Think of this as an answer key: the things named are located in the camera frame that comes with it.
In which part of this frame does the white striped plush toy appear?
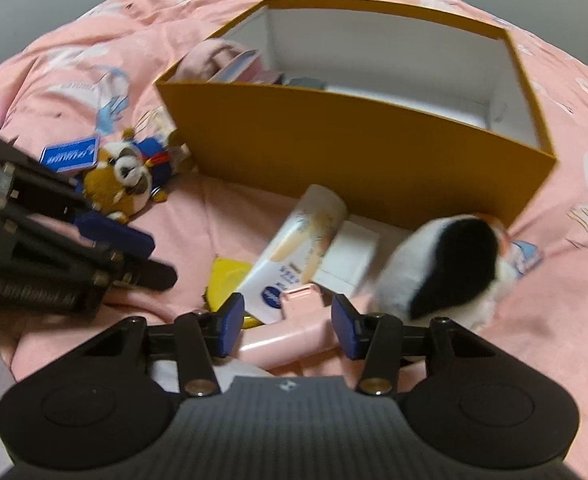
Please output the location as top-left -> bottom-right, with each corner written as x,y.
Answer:
371,214 -> 520,334

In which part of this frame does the small white box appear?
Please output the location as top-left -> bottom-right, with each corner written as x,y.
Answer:
314,220 -> 381,294

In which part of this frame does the yellow round case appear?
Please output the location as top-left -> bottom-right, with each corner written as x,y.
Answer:
205,257 -> 263,330

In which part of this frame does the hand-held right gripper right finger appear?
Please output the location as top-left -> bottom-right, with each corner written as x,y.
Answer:
330,293 -> 502,396

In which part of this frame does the cream lotion tube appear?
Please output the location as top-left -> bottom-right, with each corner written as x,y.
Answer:
236,184 -> 348,326

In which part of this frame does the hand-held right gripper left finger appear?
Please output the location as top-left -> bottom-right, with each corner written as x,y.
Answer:
81,291 -> 246,397

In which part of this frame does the light blue hang tag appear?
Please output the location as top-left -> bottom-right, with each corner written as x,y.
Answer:
506,239 -> 543,279

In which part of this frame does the orange cardboard box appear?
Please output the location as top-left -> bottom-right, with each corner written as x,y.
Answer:
154,0 -> 559,233

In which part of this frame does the pink printed blanket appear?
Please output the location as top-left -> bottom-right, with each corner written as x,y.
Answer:
0,0 -> 588,480

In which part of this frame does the grey flat item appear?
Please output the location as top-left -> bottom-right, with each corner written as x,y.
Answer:
284,76 -> 328,92

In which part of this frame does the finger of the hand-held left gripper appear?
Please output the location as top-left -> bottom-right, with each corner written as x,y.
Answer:
91,254 -> 179,293
1,160 -> 156,263

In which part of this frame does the pink flat box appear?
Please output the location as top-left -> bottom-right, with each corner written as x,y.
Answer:
209,50 -> 285,86

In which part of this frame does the pink handheld device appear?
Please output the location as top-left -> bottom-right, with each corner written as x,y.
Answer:
238,282 -> 348,377

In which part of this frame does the red panda plush toy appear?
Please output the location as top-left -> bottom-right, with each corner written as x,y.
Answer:
81,127 -> 195,226

